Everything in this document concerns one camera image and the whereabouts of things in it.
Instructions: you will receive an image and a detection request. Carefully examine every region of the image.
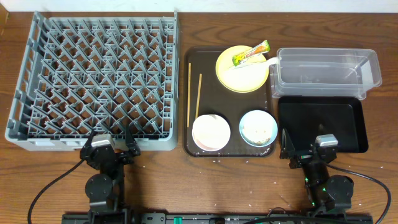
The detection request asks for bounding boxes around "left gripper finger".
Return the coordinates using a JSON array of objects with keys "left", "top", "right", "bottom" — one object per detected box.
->
[
  {"left": 125, "top": 124, "right": 138, "bottom": 150},
  {"left": 83, "top": 131, "right": 96, "bottom": 149}
]

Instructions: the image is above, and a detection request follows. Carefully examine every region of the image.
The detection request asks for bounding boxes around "light blue bowl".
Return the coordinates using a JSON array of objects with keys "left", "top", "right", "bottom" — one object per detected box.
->
[{"left": 239, "top": 110, "right": 278, "bottom": 147}]

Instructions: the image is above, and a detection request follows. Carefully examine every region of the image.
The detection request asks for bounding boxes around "white cup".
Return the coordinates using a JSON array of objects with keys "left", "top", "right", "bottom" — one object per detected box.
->
[{"left": 192, "top": 114, "right": 231, "bottom": 151}]

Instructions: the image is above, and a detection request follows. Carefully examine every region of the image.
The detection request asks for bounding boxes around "white paper napkin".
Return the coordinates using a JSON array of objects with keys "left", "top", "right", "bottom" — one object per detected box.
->
[{"left": 225, "top": 57, "right": 277, "bottom": 74}]

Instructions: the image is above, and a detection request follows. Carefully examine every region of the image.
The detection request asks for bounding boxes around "green orange snack wrapper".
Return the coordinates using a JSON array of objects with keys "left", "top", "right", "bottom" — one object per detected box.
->
[{"left": 232, "top": 40, "right": 271, "bottom": 67}]

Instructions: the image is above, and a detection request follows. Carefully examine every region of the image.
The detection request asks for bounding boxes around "short wooden chopstick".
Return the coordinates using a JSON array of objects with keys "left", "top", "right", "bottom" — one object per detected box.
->
[{"left": 195, "top": 73, "right": 202, "bottom": 119}]

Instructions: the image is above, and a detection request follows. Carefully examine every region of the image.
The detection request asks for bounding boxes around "long wooden chopstick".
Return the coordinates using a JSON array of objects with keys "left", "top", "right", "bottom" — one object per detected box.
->
[{"left": 187, "top": 62, "right": 192, "bottom": 128}]

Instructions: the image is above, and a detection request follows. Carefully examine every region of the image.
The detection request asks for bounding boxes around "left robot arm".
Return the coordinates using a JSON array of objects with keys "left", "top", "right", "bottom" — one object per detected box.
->
[{"left": 80, "top": 129, "right": 141, "bottom": 224}]

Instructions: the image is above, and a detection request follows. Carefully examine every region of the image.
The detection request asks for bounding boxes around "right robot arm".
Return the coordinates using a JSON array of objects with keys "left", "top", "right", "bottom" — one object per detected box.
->
[{"left": 279, "top": 128, "right": 354, "bottom": 217}]

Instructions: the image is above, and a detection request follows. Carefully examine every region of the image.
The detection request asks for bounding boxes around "grey dishwasher rack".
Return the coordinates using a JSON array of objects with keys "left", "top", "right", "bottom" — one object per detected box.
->
[{"left": 5, "top": 12, "right": 180, "bottom": 151}]

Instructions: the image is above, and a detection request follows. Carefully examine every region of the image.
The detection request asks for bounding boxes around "black rectangular tray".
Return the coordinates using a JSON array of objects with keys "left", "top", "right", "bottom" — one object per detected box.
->
[{"left": 278, "top": 96, "right": 369, "bottom": 153}]

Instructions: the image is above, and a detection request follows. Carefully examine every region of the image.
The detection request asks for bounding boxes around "clear plastic bin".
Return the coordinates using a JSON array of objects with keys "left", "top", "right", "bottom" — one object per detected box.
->
[{"left": 271, "top": 48, "right": 382, "bottom": 100}]

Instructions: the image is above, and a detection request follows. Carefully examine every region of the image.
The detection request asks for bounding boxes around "white saucer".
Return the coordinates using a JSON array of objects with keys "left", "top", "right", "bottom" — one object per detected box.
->
[{"left": 192, "top": 133, "right": 219, "bottom": 152}]

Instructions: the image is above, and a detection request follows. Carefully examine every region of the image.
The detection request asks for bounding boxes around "yellow plate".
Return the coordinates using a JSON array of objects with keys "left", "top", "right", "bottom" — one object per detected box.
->
[{"left": 215, "top": 45, "right": 269, "bottom": 93}]

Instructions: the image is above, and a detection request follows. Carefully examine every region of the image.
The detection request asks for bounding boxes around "dark brown serving tray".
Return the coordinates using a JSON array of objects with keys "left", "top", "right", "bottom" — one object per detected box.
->
[{"left": 183, "top": 47, "right": 275, "bottom": 157}]

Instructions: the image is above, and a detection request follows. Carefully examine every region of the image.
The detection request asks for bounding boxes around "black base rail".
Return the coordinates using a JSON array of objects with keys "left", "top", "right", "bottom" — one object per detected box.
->
[{"left": 61, "top": 212, "right": 374, "bottom": 224}]

